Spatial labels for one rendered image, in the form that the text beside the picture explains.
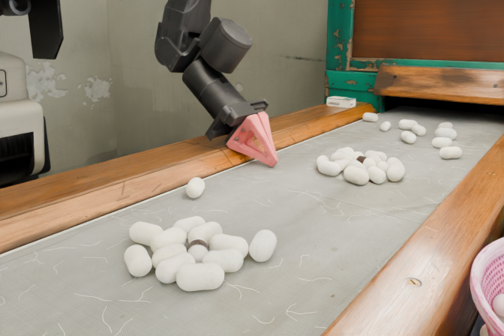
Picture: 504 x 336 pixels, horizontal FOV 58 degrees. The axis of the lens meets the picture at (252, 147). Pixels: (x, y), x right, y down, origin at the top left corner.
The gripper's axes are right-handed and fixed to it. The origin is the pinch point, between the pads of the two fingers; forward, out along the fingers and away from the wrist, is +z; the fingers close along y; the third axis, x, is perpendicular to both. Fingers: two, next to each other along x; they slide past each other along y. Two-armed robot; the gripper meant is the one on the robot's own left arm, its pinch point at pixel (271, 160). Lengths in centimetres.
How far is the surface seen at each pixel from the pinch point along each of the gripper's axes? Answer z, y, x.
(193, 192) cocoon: 0.3, -17.1, -0.1
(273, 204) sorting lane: 7.4, -12.3, -4.6
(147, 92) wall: -124, 125, 124
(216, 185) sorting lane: -0.2, -11.3, 1.7
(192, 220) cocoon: 5.2, -24.6, -5.1
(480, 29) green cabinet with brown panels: 0, 57, -25
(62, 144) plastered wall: -127, 84, 163
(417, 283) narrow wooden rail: 21.3, -24.1, -19.4
